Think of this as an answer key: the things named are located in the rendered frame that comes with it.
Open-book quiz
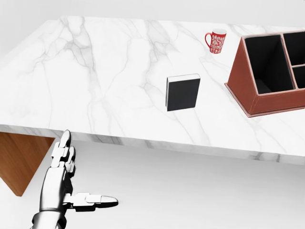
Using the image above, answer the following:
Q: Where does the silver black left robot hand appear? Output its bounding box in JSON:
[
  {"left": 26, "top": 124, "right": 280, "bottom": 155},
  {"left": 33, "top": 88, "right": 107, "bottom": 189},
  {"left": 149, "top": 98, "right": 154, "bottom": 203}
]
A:
[{"left": 39, "top": 129, "right": 119, "bottom": 214}]

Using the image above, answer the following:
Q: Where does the black book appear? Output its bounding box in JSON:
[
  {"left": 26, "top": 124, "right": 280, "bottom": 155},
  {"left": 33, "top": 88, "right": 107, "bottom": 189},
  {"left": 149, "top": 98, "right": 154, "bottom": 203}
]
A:
[{"left": 165, "top": 73, "right": 201, "bottom": 112}]

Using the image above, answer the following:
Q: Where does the red-brown desk caddy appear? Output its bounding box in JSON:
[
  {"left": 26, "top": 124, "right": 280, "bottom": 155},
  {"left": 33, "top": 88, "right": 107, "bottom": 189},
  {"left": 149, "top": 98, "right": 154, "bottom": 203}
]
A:
[{"left": 224, "top": 29, "right": 305, "bottom": 118}]

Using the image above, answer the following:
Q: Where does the brown wooden table leg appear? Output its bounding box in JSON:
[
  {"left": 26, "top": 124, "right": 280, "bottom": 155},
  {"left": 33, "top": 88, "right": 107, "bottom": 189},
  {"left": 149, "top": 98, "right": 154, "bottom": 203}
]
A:
[{"left": 0, "top": 132, "right": 56, "bottom": 198}]

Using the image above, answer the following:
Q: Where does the red white patterned mug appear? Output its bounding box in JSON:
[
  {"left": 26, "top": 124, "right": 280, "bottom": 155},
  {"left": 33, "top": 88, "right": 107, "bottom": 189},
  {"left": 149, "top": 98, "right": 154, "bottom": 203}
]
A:
[{"left": 204, "top": 28, "right": 227, "bottom": 54}]

